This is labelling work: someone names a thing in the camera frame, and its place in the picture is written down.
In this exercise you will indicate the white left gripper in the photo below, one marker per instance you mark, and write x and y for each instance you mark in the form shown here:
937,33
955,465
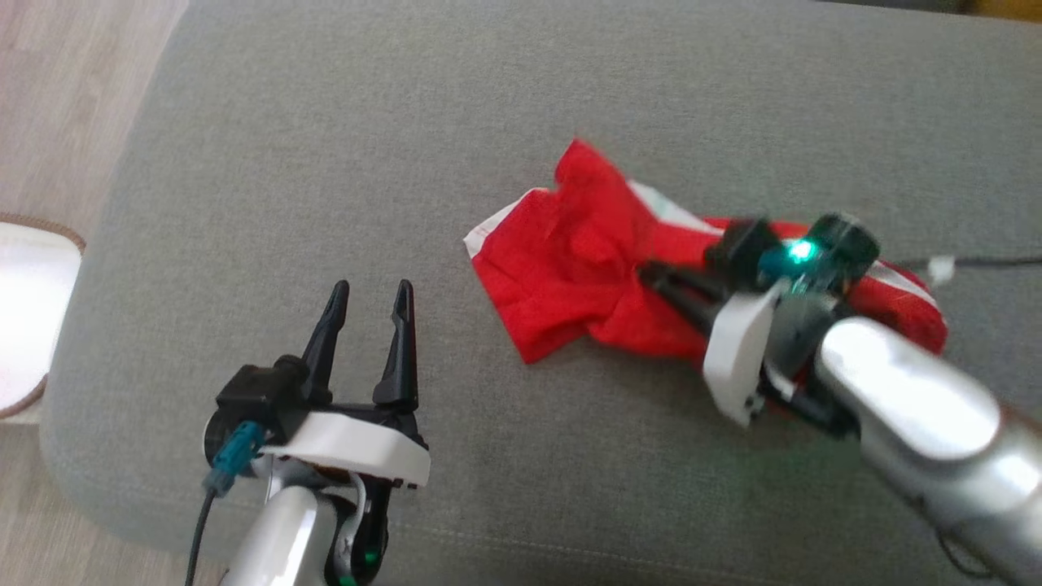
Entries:
350,443

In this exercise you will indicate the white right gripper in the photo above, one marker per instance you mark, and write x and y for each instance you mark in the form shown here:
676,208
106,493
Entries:
741,350

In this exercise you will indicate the red shorts with white stripes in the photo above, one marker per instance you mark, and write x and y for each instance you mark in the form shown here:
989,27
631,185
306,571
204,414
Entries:
570,268

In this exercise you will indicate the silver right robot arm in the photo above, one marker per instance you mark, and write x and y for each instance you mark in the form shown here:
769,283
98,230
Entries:
912,391

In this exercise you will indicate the grey fabric sofa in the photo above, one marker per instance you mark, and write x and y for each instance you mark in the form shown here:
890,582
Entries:
366,163

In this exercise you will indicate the white round brown-rimmed stool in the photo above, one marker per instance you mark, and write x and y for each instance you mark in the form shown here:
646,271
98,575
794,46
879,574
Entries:
32,325

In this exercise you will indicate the yellow fabric cushion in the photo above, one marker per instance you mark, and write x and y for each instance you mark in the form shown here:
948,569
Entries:
1009,8

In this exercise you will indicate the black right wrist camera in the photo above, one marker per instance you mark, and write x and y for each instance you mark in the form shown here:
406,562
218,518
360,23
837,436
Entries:
741,252

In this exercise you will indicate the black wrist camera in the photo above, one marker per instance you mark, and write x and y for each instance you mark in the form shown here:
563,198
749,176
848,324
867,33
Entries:
260,395
741,252

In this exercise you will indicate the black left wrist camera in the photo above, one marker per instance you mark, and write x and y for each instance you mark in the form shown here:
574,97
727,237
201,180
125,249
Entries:
260,395

